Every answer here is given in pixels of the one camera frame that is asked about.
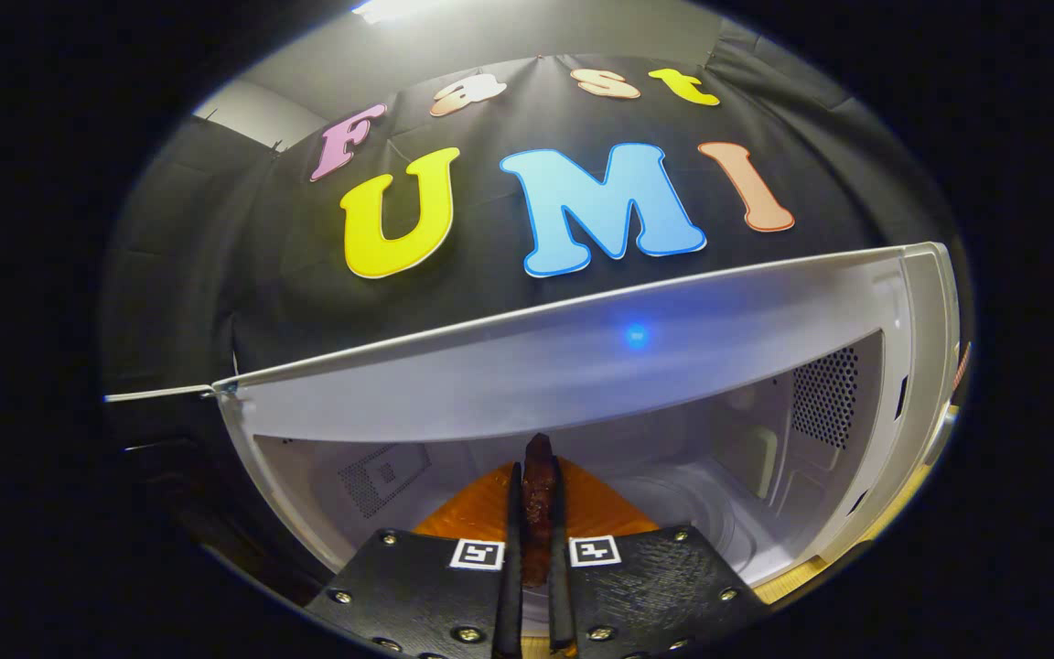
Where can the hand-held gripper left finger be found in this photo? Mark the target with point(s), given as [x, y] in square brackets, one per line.
[510, 586]

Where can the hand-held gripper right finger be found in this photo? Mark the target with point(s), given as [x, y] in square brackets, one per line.
[561, 595]

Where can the black backdrop cloth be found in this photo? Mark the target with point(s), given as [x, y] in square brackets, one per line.
[262, 275]

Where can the white toaster oven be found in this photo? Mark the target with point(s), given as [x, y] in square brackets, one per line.
[582, 366]

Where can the reddish brown chicken wing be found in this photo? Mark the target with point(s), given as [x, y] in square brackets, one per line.
[541, 494]

